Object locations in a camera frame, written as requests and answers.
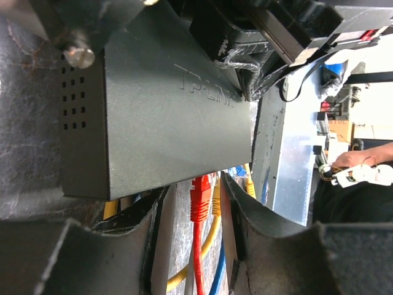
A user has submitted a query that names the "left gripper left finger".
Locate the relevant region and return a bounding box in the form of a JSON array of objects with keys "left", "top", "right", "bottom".
[{"left": 1, "top": 187, "right": 168, "bottom": 294}]

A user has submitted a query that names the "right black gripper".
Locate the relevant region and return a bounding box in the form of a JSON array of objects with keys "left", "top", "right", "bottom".
[{"left": 190, "top": 1, "right": 392, "bottom": 101}]

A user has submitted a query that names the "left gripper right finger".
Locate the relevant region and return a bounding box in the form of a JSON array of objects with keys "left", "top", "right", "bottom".
[{"left": 220, "top": 173, "right": 392, "bottom": 294}]

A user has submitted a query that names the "black network switch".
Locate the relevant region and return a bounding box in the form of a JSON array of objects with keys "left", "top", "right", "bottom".
[{"left": 59, "top": 1, "right": 251, "bottom": 201}]

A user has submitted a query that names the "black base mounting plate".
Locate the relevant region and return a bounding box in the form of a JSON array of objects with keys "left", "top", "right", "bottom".
[{"left": 251, "top": 86, "right": 286, "bottom": 206}]

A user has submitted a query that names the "person in black shirt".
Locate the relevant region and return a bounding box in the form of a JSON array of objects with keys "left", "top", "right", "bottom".
[{"left": 312, "top": 143, "right": 392, "bottom": 224}]

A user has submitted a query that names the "blue ethernet cable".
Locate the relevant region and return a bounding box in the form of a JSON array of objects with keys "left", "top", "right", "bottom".
[
  {"left": 210, "top": 239, "right": 228, "bottom": 295},
  {"left": 227, "top": 165, "right": 249, "bottom": 181}
]

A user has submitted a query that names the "long yellow ethernet cable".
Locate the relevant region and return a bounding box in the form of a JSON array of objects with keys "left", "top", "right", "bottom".
[{"left": 165, "top": 178, "right": 224, "bottom": 293}]

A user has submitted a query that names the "grey ethernet cable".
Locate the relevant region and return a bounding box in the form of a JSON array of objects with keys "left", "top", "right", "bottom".
[{"left": 183, "top": 270, "right": 197, "bottom": 295}]

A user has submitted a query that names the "red ethernet cable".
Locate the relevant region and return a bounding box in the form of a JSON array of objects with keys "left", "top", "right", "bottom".
[{"left": 189, "top": 175, "right": 214, "bottom": 295}]

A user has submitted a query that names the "white teleoperation handle device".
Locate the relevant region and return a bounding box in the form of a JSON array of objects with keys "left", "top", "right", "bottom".
[{"left": 319, "top": 164, "right": 392, "bottom": 188}]

